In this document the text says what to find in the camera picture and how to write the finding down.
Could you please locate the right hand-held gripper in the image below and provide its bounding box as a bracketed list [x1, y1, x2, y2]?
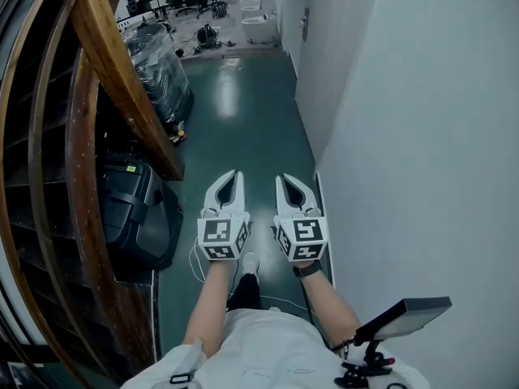
[272, 172, 329, 264]

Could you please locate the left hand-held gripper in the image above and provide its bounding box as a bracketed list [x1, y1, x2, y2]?
[196, 169, 251, 261]

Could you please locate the person's right forearm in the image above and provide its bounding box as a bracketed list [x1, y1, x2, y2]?
[293, 260, 362, 350]

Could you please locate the person's left forearm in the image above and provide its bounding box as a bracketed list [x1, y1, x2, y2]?
[181, 257, 241, 360]

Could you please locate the white door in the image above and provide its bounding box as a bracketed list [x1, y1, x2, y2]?
[278, 0, 321, 81]

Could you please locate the black wristband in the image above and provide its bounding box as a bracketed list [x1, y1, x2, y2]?
[292, 262, 324, 279]

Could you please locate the person's white shoe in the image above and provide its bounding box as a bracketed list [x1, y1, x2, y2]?
[241, 250, 261, 276]

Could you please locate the small bottles cluster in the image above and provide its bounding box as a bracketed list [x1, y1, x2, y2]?
[169, 120, 191, 147]

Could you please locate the black hard case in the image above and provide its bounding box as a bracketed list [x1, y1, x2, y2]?
[98, 153, 184, 271]

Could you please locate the person's black trouser leg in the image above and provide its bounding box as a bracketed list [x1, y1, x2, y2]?
[225, 275, 261, 312]

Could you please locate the plastic-wrapped black pallet load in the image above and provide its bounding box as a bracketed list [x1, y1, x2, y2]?
[123, 24, 195, 124]

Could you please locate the person's white shirt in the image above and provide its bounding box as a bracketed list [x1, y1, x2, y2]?
[120, 307, 421, 389]

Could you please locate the black tablet device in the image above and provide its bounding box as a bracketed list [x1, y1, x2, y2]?
[354, 296, 453, 348]

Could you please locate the black bag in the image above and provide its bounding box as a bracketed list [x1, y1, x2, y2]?
[196, 23, 219, 49]

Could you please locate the wooden stair handrail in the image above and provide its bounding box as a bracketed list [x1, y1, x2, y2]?
[58, 0, 187, 182]

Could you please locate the white cable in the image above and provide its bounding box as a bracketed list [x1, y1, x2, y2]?
[188, 237, 208, 288]

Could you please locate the black cable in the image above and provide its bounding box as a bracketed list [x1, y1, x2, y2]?
[298, 276, 338, 350]

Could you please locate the black clamp mount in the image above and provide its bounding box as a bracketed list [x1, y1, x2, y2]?
[333, 337, 397, 389]

